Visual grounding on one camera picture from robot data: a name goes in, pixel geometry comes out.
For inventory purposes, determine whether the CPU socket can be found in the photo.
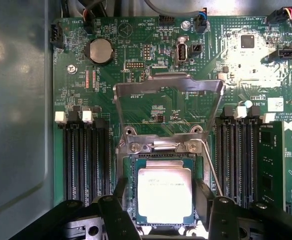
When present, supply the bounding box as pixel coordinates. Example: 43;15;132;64
115;139;213;240

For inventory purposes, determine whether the metal locking lever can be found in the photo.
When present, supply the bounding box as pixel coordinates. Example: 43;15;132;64
200;140;223;196

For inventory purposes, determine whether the green RAM stick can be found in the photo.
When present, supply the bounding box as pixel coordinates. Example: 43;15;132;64
257;120;286;216

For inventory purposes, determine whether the metal socket cover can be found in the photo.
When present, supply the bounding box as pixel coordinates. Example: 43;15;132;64
112;73;224;154

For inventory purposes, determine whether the white sticker label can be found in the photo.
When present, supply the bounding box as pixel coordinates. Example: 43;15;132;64
267;97;284;113

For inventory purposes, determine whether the green motherboard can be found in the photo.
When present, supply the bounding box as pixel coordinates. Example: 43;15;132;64
52;14;292;219

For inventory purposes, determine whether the grey metal PC case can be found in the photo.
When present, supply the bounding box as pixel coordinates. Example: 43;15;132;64
0;0;292;240

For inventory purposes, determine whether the silver coin cell battery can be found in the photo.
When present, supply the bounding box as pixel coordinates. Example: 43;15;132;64
85;36;115;67

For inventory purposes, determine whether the internal USB port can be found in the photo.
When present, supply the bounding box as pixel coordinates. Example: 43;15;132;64
176;36;188;68

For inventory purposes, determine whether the small black fan header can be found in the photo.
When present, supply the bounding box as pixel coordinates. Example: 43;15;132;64
190;43;203;56

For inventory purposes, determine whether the black square chip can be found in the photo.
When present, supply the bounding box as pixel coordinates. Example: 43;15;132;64
240;34;255;49

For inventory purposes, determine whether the black power connector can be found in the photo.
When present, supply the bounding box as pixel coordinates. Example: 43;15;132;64
50;21;66;49

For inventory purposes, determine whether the black pin header socket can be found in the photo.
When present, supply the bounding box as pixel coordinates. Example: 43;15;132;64
158;14;175;26

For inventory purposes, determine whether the black connector with coloured wires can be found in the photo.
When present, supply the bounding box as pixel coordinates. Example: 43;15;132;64
82;0;104;35

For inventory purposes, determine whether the fan connector with blue wires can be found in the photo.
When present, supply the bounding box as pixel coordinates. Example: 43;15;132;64
194;6;209;35

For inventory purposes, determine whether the black connector with red-yellow wires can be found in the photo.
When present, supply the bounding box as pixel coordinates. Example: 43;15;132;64
266;6;292;26

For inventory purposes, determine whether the grey round cable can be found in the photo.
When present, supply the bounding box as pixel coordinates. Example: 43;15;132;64
143;0;204;17

